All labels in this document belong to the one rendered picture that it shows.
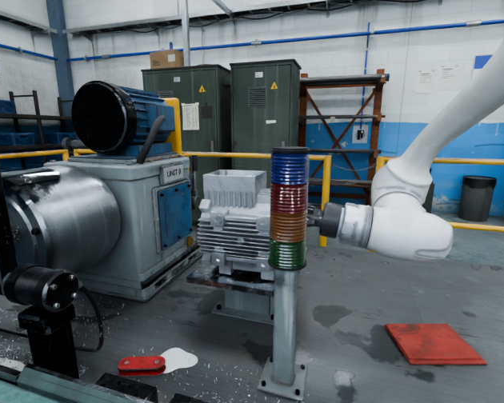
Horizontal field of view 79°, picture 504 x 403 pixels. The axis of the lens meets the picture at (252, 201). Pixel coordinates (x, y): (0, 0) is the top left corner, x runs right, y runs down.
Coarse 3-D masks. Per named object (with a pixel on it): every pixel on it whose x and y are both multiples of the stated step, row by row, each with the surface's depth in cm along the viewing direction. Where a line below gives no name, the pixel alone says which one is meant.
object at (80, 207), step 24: (48, 168) 65; (72, 168) 68; (24, 192) 54; (48, 192) 57; (72, 192) 62; (96, 192) 66; (24, 216) 54; (48, 216) 55; (72, 216) 59; (96, 216) 64; (24, 240) 55; (48, 240) 54; (72, 240) 59; (96, 240) 65; (48, 264) 55; (72, 264) 61
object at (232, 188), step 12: (204, 180) 67; (216, 180) 66; (228, 180) 65; (240, 180) 65; (252, 180) 64; (264, 180) 71; (204, 192) 68; (216, 192) 67; (228, 192) 66; (240, 192) 65; (252, 192) 64; (216, 204) 68; (228, 204) 66; (240, 204) 66; (252, 204) 65
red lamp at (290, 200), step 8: (272, 184) 46; (304, 184) 45; (272, 192) 46; (280, 192) 45; (288, 192) 45; (296, 192) 45; (304, 192) 45; (272, 200) 47; (280, 200) 45; (288, 200) 45; (296, 200) 45; (304, 200) 46; (272, 208) 47; (280, 208) 46; (288, 208) 45; (296, 208) 45; (304, 208) 46
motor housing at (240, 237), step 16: (240, 208) 66; (256, 208) 65; (208, 224) 65; (240, 224) 63; (208, 240) 66; (224, 240) 64; (240, 240) 63; (256, 240) 63; (240, 256) 64; (256, 256) 64
